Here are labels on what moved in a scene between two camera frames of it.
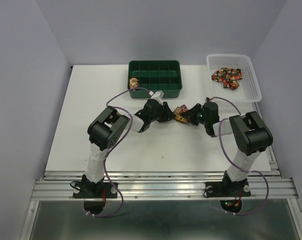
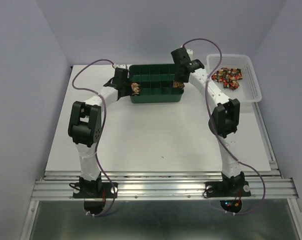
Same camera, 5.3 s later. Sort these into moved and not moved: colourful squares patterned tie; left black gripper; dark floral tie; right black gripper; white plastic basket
Moved: colourful squares patterned tie; right black gripper; left black gripper
Not moved: white plastic basket; dark floral tie
